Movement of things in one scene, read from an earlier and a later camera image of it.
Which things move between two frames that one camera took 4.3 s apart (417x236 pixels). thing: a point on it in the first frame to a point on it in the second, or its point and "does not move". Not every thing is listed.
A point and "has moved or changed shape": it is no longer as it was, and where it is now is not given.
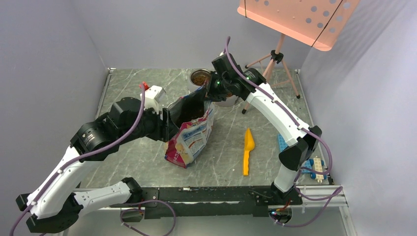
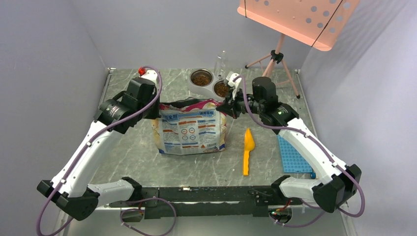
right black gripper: x=212 y=95 to x=229 y=106
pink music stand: x=314 y=22 does not move
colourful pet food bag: x=193 y=114 has moved or changed shape
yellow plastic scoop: x=249 y=144 does not move
